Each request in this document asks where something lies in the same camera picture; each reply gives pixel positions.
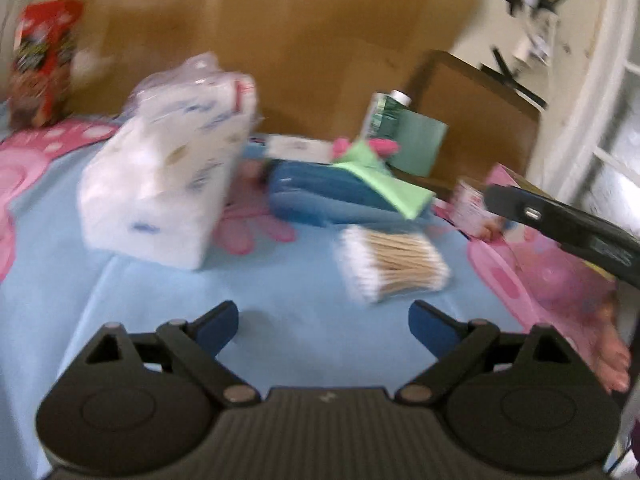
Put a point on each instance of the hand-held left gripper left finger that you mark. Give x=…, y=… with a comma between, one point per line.
x=220, y=325

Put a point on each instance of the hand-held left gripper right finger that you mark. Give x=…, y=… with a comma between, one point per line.
x=430, y=325

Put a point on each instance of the pink gift bag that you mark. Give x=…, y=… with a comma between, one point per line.
x=550, y=270

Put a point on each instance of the pack of cotton swabs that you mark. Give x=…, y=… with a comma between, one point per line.
x=395, y=265

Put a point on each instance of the green cloth with pink trim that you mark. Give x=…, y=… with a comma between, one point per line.
x=395, y=190

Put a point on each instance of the blue plastic bottle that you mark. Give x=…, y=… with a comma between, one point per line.
x=310, y=195

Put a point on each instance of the printed blue and pink blanket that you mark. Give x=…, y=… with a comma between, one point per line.
x=300, y=280

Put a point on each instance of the small tin can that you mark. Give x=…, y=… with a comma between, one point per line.
x=470, y=205

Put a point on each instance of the brown woven chair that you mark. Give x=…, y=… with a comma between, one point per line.
x=480, y=125

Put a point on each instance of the person's foot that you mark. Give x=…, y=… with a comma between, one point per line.
x=610, y=355

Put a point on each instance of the white framed glass door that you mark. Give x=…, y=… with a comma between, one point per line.
x=600, y=85

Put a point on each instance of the large white tissue pack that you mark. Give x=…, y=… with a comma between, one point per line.
x=155, y=185

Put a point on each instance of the pale green cup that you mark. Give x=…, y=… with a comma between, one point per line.
x=417, y=145

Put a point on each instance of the clear plastic box with label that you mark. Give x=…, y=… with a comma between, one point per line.
x=297, y=149

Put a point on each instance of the green drink carton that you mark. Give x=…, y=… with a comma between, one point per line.
x=382, y=115

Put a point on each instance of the tissue pack in plastic bag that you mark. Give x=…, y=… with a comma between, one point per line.
x=200, y=75

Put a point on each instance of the red snack bag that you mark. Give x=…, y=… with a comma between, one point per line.
x=45, y=60

